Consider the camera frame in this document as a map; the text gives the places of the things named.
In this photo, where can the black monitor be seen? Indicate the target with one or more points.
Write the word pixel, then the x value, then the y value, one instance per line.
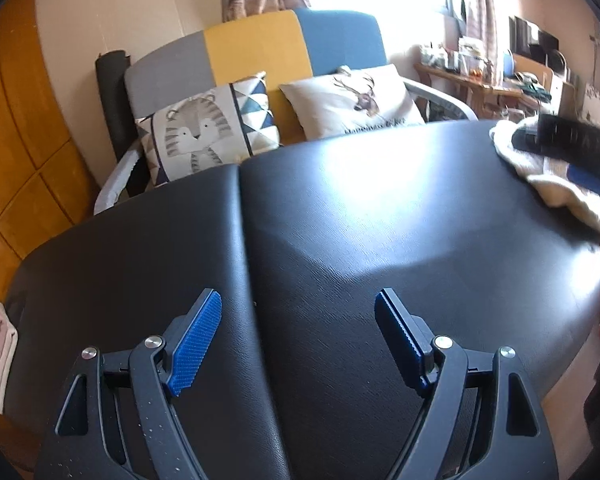
pixel 530 35

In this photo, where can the deer print cushion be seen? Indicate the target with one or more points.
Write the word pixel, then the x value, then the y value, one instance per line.
pixel 360 105

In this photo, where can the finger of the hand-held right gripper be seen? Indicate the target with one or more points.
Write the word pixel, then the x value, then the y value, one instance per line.
pixel 570 140
pixel 595 182

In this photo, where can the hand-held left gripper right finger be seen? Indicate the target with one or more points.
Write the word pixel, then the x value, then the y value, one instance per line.
pixel 397 342

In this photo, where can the tiger print cushion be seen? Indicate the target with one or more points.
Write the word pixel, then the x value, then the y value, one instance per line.
pixel 195 135

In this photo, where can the cream knitted sweater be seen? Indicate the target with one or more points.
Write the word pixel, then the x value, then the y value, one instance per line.
pixel 555 192

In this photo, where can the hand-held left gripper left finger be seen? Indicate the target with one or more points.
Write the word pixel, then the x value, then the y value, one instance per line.
pixel 197 345

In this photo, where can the grey yellow blue sofa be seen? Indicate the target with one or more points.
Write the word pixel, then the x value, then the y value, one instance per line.
pixel 250 45

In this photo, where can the white drawer cabinet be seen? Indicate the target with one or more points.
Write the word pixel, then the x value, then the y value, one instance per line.
pixel 562 85

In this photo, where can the cluttered wooden shelf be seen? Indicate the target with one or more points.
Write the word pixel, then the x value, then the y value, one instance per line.
pixel 460 80

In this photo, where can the black rolled mat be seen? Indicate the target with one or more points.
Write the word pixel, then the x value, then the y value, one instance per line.
pixel 111 105

